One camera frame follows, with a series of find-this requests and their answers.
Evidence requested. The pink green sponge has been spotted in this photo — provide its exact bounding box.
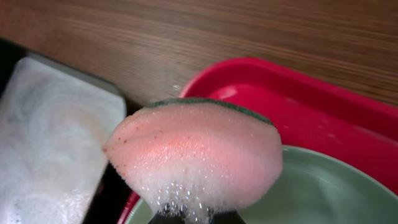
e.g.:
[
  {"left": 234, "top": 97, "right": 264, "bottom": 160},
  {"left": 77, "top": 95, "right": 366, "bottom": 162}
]
[{"left": 103, "top": 98, "right": 282, "bottom": 222}]

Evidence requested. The light blue plate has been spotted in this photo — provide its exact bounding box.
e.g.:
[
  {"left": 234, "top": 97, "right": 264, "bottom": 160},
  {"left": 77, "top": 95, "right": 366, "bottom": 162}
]
[{"left": 127, "top": 146, "right": 397, "bottom": 224}]

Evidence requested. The red plastic tray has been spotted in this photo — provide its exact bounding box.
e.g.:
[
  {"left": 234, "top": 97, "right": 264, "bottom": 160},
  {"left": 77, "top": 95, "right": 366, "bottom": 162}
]
[{"left": 116, "top": 57, "right": 398, "bottom": 224}]

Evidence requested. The black soapy water tray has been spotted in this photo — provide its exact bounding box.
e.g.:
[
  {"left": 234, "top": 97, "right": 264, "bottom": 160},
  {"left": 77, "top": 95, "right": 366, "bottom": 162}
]
[{"left": 1, "top": 40, "right": 130, "bottom": 223}]

